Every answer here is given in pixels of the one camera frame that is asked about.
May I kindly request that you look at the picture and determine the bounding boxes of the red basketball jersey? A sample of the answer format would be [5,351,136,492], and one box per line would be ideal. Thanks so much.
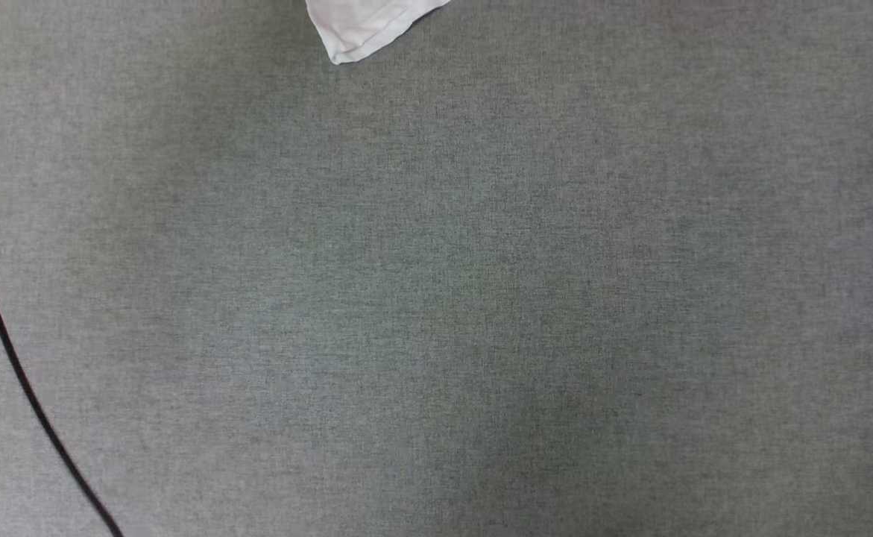
[305,0,453,66]

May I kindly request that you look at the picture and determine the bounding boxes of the grey fabric sofa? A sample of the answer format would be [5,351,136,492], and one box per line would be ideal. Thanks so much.
[0,0,873,537]

